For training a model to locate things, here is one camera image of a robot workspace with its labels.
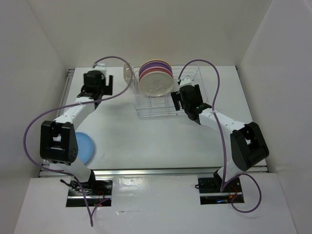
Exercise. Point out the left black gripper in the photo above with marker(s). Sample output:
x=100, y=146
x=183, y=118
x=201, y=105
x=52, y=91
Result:
x=108, y=89

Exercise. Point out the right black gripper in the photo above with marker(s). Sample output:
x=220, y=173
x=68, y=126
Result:
x=176, y=97

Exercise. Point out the cream plastic plate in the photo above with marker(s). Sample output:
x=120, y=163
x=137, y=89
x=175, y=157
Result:
x=156, y=84

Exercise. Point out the pink plastic plate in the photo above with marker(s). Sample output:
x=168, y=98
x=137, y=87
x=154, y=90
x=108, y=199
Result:
x=155, y=69

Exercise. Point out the purple plastic plate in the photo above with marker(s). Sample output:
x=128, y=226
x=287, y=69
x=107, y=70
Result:
x=154, y=64

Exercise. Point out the blue plastic plate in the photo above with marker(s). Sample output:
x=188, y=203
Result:
x=86, y=147

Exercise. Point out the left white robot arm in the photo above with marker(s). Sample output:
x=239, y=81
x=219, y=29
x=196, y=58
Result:
x=58, y=142

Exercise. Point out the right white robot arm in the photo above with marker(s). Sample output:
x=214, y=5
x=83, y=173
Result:
x=248, y=146

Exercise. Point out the cream cutlery holder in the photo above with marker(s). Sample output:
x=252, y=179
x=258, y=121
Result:
x=127, y=73

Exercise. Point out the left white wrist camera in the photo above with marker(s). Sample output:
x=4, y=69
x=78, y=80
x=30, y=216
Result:
x=100, y=67

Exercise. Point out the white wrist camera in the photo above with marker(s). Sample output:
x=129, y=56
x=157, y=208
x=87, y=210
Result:
x=100, y=67
x=183, y=81

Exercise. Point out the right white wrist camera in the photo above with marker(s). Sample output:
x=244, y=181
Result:
x=183, y=81

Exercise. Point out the white wire dish rack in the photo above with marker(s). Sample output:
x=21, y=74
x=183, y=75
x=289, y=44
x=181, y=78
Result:
x=163, y=105

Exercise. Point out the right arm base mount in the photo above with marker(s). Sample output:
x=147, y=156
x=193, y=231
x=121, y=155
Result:
x=208, y=185

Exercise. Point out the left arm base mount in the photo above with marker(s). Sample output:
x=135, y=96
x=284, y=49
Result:
x=102, y=188

